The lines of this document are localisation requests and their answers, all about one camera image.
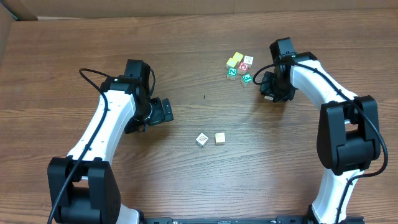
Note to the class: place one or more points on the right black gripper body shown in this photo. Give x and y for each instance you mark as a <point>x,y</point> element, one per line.
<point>266,84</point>

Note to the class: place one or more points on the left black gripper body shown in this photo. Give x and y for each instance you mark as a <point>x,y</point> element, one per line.
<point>166,111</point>

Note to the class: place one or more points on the white block with blue side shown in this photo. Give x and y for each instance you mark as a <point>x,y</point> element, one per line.
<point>202,140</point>

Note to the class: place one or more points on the yellow top wooden block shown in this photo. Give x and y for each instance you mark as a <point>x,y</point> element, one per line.
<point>220,138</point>

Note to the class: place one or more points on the white block with feather picture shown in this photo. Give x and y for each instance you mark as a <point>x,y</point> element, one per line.
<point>268,98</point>

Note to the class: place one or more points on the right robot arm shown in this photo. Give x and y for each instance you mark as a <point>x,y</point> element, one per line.
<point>349,144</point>

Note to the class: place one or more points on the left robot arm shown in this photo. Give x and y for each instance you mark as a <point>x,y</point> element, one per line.
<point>82,186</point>

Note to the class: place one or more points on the green E block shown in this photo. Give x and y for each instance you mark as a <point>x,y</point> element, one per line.
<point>246,80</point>

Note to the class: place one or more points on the white block with letters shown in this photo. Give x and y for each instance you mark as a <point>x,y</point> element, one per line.
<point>248,60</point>

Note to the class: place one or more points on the red letter block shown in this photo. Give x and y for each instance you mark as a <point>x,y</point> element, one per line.
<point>242,68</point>

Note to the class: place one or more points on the green Z block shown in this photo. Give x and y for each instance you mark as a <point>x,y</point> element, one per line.
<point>231,73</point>

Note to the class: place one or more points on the yellow block rear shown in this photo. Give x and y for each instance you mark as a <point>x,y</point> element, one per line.
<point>238,57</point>

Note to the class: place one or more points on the yellow block front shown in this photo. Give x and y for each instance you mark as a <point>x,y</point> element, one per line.
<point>231,63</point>

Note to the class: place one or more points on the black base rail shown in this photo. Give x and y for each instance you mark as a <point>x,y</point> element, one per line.
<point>277,220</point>

